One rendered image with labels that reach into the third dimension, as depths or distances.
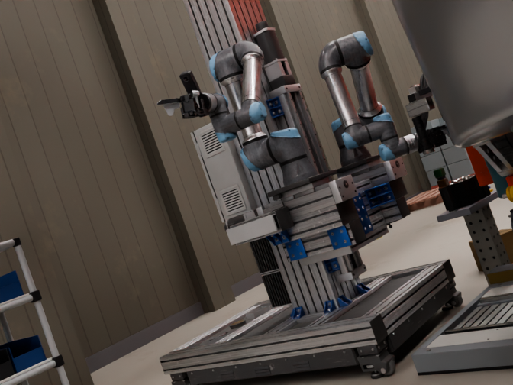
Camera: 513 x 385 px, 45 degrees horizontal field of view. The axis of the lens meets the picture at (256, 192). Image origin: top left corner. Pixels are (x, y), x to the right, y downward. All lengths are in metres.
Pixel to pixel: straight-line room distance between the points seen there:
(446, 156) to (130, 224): 5.85
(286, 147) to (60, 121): 3.27
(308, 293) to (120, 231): 2.91
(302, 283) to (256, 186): 0.50
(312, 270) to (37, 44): 3.65
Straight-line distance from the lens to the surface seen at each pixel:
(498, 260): 3.20
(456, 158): 10.03
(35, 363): 2.83
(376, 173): 2.92
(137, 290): 5.51
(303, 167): 2.55
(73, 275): 5.19
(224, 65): 2.68
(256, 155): 2.61
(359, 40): 2.75
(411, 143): 2.64
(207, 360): 3.03
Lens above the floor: 0.78
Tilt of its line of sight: 1 degrees up
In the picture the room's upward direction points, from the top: 20 degrees counter-clockwise
